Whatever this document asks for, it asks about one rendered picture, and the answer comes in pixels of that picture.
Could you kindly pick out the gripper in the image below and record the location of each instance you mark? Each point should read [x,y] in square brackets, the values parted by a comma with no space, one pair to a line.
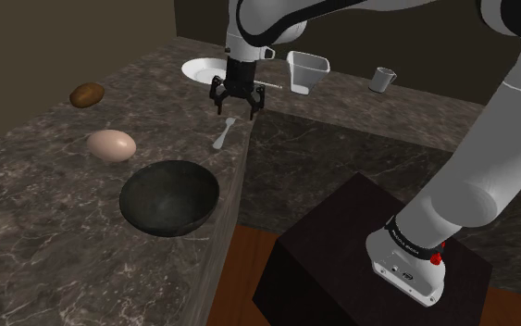
[240,76]

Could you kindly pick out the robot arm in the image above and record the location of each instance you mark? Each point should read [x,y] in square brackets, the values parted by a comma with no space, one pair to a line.
[503,149]

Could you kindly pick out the thin white stick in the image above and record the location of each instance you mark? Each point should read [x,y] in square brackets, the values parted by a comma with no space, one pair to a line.
[270,84]

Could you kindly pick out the grey spoon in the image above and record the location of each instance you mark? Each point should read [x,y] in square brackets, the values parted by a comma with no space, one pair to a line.
[222,136]

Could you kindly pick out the white plate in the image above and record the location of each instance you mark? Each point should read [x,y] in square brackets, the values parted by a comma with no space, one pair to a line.
[201,70]

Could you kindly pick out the white square container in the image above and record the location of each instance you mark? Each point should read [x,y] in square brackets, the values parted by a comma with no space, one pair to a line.
[307,70]

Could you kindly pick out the dark green bowl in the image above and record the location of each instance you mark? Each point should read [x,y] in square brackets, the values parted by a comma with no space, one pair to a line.
[169,198]

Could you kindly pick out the beige egg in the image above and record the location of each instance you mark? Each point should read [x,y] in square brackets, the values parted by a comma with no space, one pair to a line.
[111,145]

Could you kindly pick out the white cup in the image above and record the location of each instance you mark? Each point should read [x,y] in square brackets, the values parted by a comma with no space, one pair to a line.
[381,80]

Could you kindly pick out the brown potato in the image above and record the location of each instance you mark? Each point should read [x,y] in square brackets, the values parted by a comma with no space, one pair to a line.
[87,95]

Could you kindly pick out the dark robot stand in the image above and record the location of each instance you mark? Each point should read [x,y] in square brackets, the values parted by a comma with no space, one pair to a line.
[368,253]

